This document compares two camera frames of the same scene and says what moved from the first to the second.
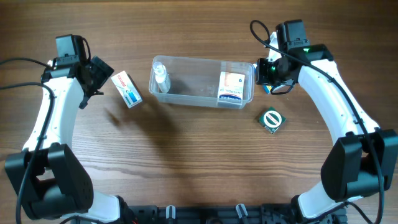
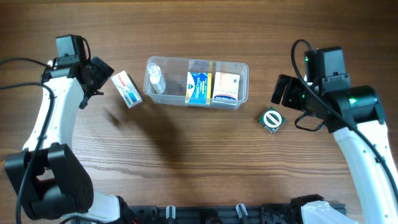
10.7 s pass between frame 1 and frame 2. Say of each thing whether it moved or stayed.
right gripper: moved
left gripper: stayed
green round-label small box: stayed
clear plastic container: stayed
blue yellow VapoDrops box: moved
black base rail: stayed
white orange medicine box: moved
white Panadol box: stayed
